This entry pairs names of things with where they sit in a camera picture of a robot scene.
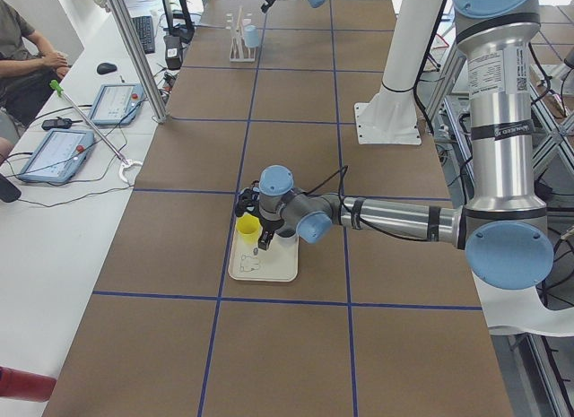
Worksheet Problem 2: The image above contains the wooden rack dowel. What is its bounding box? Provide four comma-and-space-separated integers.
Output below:
233, 7, 244, 61

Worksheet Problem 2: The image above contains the white plastic chair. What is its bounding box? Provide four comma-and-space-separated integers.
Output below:
473, 274, 573, 337

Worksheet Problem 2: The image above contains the light blue cup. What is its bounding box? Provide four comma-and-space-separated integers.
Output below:
243, 24, 261, 48

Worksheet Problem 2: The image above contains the white wire cup rack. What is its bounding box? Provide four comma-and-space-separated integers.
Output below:
226, 5, 261, 63

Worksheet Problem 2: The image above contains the red fire extinguisher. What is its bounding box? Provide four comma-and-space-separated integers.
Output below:
1, 367, 57, 403

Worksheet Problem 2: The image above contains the seated person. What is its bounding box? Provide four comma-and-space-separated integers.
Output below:
0, 0, 73, 158

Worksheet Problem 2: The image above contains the grey cup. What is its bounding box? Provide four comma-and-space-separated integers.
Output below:
274, 226, 298, 247

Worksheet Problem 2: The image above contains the cream plastic tray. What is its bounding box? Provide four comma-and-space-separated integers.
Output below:
228, 229, 299, 282

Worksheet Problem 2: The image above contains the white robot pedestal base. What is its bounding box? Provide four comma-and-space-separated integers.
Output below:
354, 0, 447, 145

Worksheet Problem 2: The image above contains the near teach pendant tablet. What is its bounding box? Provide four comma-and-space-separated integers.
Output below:
16, 128, 95, 184

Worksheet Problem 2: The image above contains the aluminium frame post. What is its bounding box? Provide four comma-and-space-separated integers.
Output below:
106, 0, 167, 124

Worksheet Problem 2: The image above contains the black monitor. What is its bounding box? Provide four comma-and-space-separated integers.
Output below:
161, 0, 195, 44

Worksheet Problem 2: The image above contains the teach pendant tablet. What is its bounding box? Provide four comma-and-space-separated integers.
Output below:
16, 128, 95, 184
89, 83, 145, 126

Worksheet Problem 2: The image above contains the metal grabber stick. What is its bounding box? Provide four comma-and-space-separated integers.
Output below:
49, 80, 143, 184

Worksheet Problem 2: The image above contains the black label box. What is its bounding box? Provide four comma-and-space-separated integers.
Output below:
163, 35, 183, 70

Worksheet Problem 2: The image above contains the black keyboard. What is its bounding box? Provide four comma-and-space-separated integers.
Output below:
132, 15, 155, 54

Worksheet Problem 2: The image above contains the far teach pendant tablet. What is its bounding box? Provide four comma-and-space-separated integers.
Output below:
89, 83, 145, 126

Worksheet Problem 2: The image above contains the yellow cup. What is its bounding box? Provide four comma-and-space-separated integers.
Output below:
235, 213, 261, 244

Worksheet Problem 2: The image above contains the black computer mouse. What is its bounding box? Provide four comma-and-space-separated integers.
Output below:
96, 62, 117, 75

